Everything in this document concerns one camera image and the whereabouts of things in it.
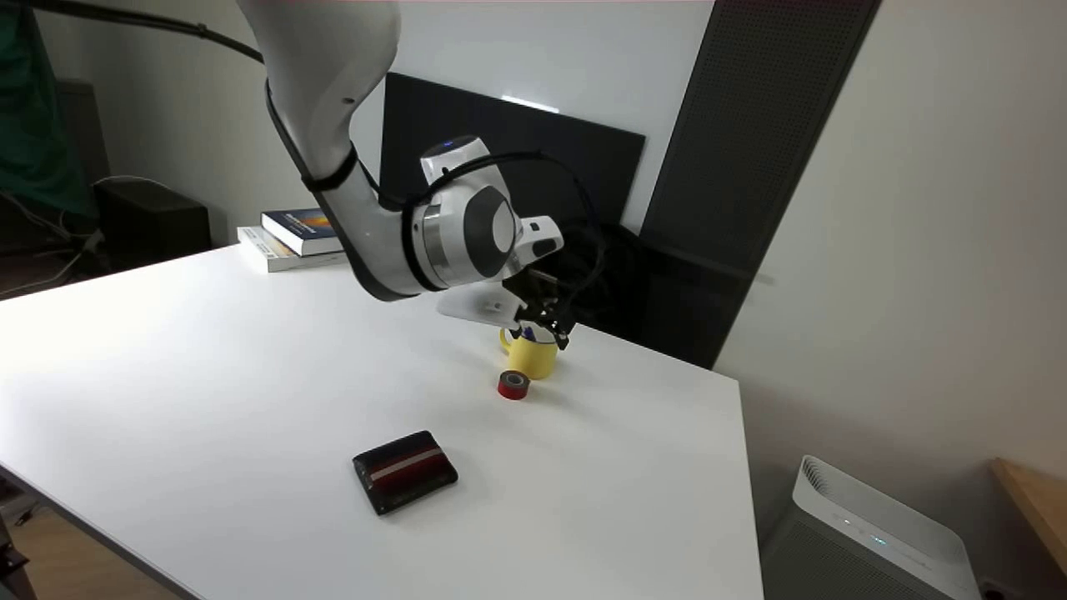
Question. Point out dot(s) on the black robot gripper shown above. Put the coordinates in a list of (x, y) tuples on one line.
[(545, 300)]

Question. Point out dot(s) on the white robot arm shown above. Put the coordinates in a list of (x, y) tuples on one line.
[(462, 234)]

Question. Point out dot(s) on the yellow enamel cup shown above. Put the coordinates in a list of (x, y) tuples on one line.
[(538, 358)]

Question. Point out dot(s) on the red tape roll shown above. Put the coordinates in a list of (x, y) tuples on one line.
[(512, 383)]

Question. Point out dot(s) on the black backpack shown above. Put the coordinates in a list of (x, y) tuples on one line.
[(597, 279)]

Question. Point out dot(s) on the black rectangular box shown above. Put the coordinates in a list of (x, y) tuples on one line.
[(405, 472)]

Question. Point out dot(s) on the blue hardcover book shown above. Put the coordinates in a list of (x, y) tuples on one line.
[(306, 232)]

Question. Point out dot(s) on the white lower book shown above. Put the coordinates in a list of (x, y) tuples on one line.
[(269, 254)]

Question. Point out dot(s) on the black equipment box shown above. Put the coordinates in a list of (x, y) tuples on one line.
[(144, 220)]

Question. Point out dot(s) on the wooden side table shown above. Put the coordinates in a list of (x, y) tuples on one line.
[(1041, 501)]

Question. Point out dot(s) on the green cloth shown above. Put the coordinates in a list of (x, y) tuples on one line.
[(37, 160)]

